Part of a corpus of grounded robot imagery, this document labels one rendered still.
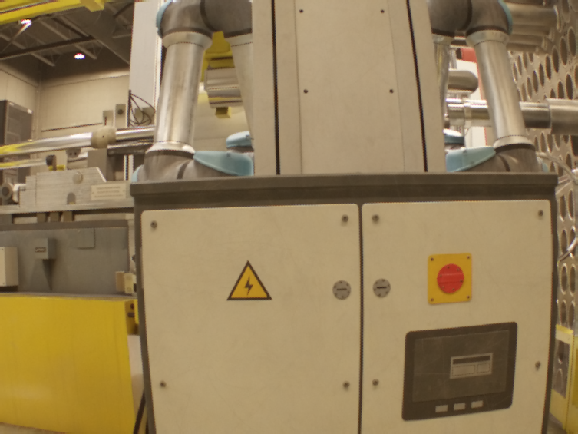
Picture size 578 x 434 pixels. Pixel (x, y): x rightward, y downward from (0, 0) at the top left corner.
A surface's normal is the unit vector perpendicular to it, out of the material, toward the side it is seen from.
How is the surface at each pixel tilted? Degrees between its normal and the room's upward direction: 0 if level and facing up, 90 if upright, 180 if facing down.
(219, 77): 90
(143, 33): 90
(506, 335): 90
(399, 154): 90
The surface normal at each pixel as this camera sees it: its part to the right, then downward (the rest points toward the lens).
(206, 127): -0.11, -0.40
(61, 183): -0.11, -0.04
